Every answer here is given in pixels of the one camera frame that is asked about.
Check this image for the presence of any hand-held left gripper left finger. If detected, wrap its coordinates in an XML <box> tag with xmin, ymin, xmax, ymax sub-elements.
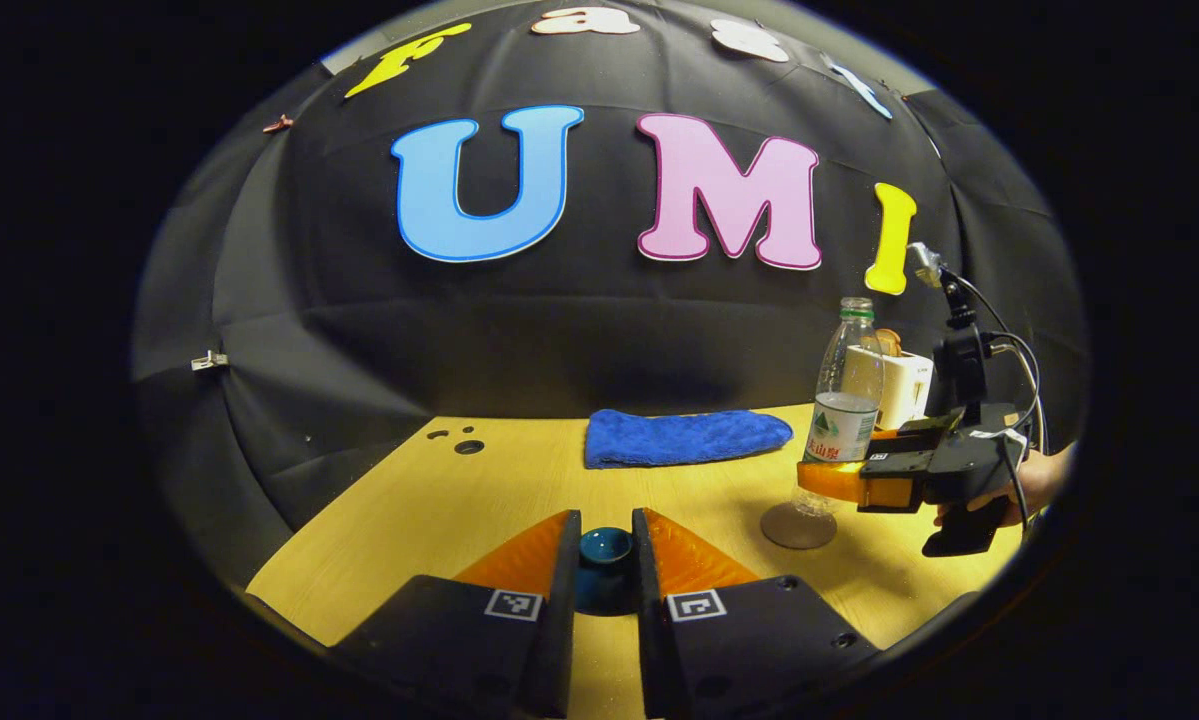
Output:
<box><xmin>329</xmin><ymin>510</ymin><xmax>582</xmax><ymax>720</ymax></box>

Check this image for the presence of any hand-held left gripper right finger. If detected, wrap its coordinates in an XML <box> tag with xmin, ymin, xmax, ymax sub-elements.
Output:
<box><xmin>631</xmin><ymin>508</ymin><xmax>880</xmax><ymax>720</ymax></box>

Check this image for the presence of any dark teal teacup lid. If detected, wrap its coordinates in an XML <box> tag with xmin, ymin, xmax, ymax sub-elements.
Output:
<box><xmin>575</xmin><ymin>527</ymin><xmax>642</xmax><ymax>617</ymax></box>

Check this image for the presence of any clear plastic water bottle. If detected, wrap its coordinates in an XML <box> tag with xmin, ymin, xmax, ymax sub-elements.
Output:
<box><xmin>794</xmin><ymin>296</ymin><xmax>886</xmax><ymax>516</ymax></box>

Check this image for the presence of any round brown coaster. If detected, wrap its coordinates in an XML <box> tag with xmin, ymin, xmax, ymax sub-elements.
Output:
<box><xmin>760</xmin><ymin>502</ymin><xmax>839</xmax><ymax>550</ymax></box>

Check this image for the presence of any white toaster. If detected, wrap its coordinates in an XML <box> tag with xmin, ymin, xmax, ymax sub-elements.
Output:
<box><xmin>844</xmin><ymin>345</ymin><xmax>935</xmax><ymax>432</ymax></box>

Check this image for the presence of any blue towel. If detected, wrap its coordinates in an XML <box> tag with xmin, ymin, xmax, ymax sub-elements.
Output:
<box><xmin>585</xmin><ymin>408</ymin><xmax>794</xmax><ymax>470</ymax></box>

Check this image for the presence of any black backdrop cloth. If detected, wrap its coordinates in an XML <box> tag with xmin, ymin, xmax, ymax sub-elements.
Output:
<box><xmin>134</xmin><ymin>0</ymin><xmax>1085</xmax><ymax>601</ymax></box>

